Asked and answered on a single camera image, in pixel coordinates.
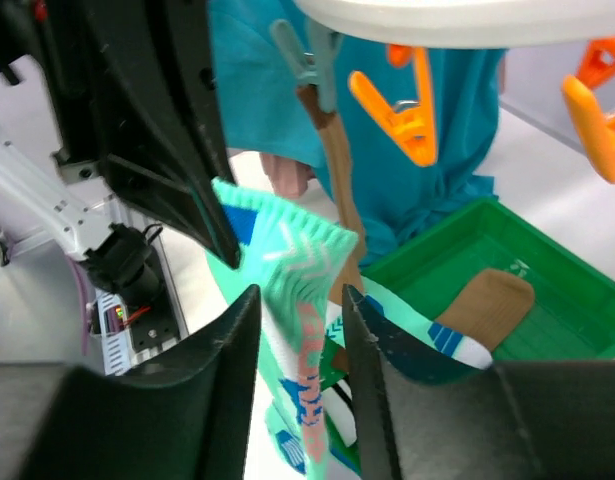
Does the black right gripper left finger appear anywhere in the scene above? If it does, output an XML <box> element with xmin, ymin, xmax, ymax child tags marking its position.
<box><xmin>0</xmin><ymin>285</ymin><xmax>261</xmax><ymax>479</ymax></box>

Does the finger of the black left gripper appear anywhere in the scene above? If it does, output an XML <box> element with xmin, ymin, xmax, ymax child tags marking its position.
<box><xmin>81</xmin><ymin>1</ymin><xmax>241</xmax><ymax>267</ymax></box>

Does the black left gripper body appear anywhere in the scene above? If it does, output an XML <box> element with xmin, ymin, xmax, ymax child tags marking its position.
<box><xmin>0</xmin><ymin>1</ymin><xmax>101</xmax><ymax>175</ymax></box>

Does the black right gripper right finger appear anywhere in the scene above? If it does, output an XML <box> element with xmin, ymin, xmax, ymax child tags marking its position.
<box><xmin>343</xmin><ymin>286</ymin><xmax>615</xmax><ymax>479</ymax></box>

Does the mint green patterned sock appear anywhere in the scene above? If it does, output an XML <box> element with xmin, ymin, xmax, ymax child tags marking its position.
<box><xmin>326</xmin><ymin>279</ymin><xmax>493</xmax><ymax>371</ymax></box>

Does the brown sock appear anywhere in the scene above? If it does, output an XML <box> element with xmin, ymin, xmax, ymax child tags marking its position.
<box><xmin>296</xmin><ymin>85</ymin><xmax>366</xmax><ymax>305</ymax></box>
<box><xmin>436</xmin><ymin>268</ymin><xmax>535</xmax><ymax>352</ymax></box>

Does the white round clip hanger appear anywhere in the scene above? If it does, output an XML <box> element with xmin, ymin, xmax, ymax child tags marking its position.
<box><xmin>296</xmin><ymin>0</ymin><xmax>615</xmax><ymax>49</ymax></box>

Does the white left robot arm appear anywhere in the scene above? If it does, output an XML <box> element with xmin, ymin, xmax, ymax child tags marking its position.
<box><xmin>0</xmin><ymin>1</ymin><xmax>241</xmax><ymax>307</ymax></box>

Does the teal shirt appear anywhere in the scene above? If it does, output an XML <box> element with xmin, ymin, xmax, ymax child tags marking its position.
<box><xmin>208</xmin><ymin>1</ymin><xmax>503</xmax><ymax>265</ymax></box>

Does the green plastic tray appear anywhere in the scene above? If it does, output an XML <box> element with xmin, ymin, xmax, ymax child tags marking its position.
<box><xmin>362</xmin><ymin>199</ymin><xmax>615</xmax><ymax>361</ymax></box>

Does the pink garment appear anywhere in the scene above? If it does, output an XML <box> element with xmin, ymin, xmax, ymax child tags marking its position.
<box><xmin>260</xmin><ymin>153</ymin><xmax>315</xmax><ymax>200</ymax></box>

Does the white black striped sock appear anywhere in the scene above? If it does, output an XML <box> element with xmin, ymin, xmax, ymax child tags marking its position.
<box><xmin>322</xmin><ymin>378</ymin><xmax>357</xmax><ymax>447</ymax></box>

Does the grey clothes peg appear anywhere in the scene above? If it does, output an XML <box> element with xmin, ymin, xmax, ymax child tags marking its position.
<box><xmin>270</xmin><ymin>19</ymin><xmax>343</xmax><ymax>113</ymax></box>

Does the orange clothes peg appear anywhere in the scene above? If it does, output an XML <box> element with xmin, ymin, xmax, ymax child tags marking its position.
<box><xmin>561</xmin><ymin>36</ymin><xmax>615</xmax><ymax>184</ymax></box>
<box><xmin>348</xmin><ymin>44</ymin><xmax>438</xmax><ymax>167</ymax></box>

